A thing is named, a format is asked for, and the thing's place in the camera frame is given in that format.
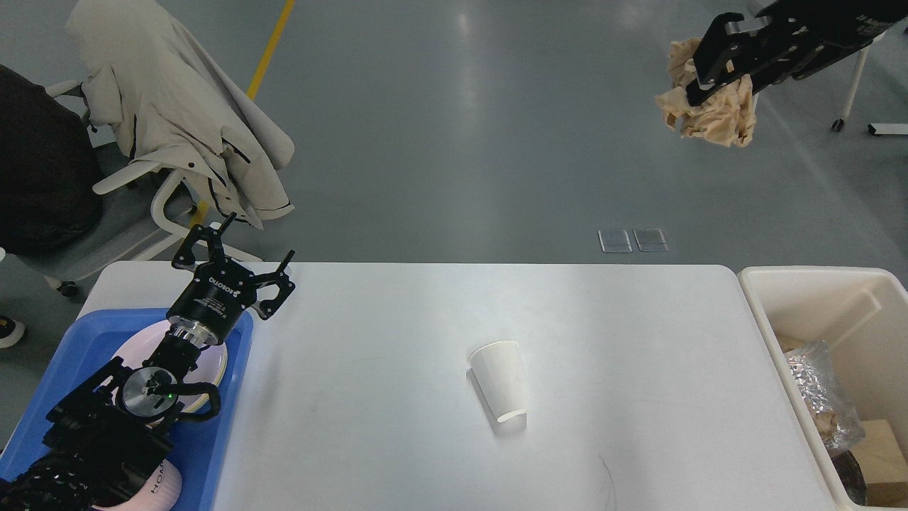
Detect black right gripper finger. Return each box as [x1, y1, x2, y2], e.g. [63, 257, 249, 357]
[697, 12, 773, 50]
[685, 50, 788, 106]

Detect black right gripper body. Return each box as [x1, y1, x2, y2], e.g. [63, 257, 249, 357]
[748, 1, 907, 93]

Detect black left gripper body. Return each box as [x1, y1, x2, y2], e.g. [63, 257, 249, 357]
[167, 260, 256, 345]

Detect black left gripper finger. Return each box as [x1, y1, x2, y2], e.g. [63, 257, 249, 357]
[172, 213, 237, 270]
[252, 250, 296, 320]

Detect pink plate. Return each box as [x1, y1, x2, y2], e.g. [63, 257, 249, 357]
[114, 320, 229, 413]

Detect brown paper ball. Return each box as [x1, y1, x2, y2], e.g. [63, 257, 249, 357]
[655, 38, 758, 148]

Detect pink mug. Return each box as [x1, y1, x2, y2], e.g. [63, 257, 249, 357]
[92, 459, 182, 510]

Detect white paper cup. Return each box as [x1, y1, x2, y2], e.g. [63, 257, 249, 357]
[468, 341, 529, 424]

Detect silver foil bubble bag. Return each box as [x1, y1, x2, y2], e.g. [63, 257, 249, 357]
[785, 340, 865, 457]

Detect brown paper bag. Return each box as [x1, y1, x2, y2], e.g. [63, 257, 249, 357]
[776, 334, 906, 507]

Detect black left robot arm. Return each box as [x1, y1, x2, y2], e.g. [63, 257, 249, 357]
[2, 216, 295, 510]

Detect white chair with coat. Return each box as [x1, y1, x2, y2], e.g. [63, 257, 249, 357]
[18, 75, 267, 297]

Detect white chair on wheels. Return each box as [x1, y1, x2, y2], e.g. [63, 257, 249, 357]
[831, 32, 885, 133]

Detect white furniture foot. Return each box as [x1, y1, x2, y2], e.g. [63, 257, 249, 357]
[867, 123, 908, 136]

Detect blue plastic tray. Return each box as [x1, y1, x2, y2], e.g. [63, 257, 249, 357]
[1, 309, 254, 510]

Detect person in dark clothes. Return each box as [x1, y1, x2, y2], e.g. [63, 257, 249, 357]
[0, 64, 104, 348]

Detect beige coat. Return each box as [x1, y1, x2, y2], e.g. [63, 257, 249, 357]
[66, 1, 295, 229]

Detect floor outlet plates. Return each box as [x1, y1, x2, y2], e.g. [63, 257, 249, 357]
[597, 229, 670, 253]

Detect beige plastic bin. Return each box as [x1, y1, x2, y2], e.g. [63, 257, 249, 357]
[738, 266, 907, 510]

